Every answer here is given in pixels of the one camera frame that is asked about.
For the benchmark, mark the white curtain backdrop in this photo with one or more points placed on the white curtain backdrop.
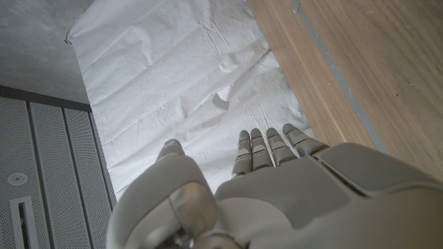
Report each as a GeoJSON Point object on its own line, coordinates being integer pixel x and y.
{"type": "Point", "coordinates": [166, 69]}

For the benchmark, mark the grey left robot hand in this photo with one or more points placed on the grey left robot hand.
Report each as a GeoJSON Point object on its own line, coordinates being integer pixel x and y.
{"type": "Point", "coordinates": [304, 200]}

